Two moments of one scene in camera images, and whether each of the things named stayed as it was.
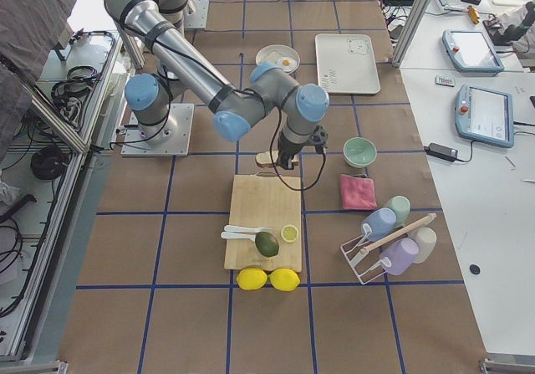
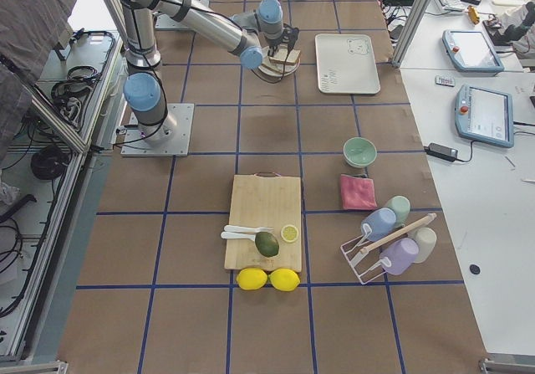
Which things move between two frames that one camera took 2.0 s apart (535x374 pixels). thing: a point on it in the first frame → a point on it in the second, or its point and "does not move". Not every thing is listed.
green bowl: [359, 151] does not move
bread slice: [265, 159] → [280, 54]
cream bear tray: [346, 64] does not move
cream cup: [426, 240] does not move
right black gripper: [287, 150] → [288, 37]
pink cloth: [358, 192] does not move
